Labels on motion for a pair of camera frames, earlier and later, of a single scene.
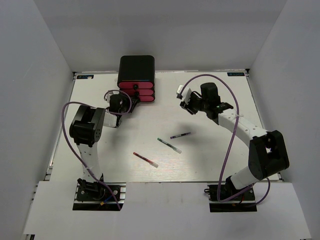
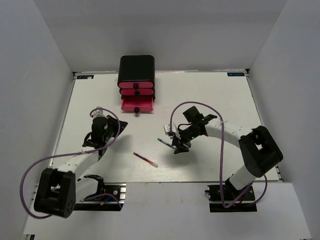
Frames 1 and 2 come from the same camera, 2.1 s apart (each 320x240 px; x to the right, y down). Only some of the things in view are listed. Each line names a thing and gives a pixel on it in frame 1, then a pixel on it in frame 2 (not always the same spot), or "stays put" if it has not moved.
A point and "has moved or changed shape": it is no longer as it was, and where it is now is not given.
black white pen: [169, 145] stays put
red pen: [150, 162] stays put
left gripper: [125, 98] -> [115, 122]
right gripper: [188, 107] -> [180, 148]
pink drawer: [139, 92] stays put
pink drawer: [146, 98] has moved or changed shape
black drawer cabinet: [136, 68] stays put
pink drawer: [135, 85] stays put
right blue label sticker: [235, 74] stays put
